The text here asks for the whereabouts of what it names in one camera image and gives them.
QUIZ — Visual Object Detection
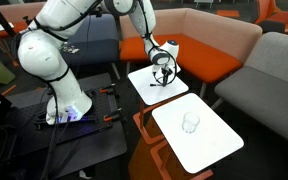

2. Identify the grey metal sofa leg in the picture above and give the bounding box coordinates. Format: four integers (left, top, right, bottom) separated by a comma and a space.
111, 62, 122, 81
125, 60, 132, 76
199, 82, 207, 99
211, 97, 224, 111

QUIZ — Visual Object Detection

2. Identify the grey fabric sofa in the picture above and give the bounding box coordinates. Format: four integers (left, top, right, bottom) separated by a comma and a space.
213, 31, 288, 161

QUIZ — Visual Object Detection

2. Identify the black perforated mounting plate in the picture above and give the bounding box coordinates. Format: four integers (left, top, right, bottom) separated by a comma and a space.
33, 84, 122, 148

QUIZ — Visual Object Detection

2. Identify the large white orange-framed side table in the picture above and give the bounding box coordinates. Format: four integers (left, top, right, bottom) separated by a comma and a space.
149, 92, 245, 180

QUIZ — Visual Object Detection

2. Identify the black tripod pole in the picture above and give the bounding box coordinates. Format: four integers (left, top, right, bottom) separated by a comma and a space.
0, 0, 20, 41

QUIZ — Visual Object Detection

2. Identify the small white orange-framed side table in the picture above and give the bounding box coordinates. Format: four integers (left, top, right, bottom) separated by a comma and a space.
127, 63, 190, 145

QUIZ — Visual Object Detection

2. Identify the black base cable bundle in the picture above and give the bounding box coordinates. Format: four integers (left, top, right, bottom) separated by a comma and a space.
40, 109, 72, 180

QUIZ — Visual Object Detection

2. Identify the beige bench with orange seat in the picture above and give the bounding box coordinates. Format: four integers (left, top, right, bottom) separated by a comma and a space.
0, 1, 48, 38

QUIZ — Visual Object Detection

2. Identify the white paper scrap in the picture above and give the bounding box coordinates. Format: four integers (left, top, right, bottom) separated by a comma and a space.
78, 169, 93, 180

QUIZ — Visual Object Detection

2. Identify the orange sofa with beige back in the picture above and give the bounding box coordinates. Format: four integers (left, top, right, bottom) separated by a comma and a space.
118, 7, 263, 84

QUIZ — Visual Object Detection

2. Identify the white-legged background table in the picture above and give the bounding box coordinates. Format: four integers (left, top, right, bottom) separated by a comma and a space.
193, 0, 215, 9

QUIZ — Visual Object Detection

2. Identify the orange stick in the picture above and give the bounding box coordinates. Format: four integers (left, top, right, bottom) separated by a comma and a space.
0, 84, 18, 97

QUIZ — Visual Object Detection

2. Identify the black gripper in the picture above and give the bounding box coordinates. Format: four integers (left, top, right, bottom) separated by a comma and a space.
159, 67, 173, 87

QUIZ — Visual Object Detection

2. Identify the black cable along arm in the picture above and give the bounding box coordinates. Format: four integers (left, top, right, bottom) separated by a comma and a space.
135, 0, 179, 87

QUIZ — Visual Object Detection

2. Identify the clear glass cup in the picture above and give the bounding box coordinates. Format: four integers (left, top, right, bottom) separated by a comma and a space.
181, 111, 201, 134

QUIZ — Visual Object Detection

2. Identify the orange and black clamp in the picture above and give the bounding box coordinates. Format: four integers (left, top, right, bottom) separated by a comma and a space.
98, 84, 117, 95
103, 108, 123, 123

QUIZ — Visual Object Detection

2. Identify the orange lounge chair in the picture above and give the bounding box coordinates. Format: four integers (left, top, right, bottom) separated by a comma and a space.
254, 0, 288, 34

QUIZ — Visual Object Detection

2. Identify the dark grey robot table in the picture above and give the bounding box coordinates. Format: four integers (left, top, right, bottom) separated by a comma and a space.
0, 72, 128, 180

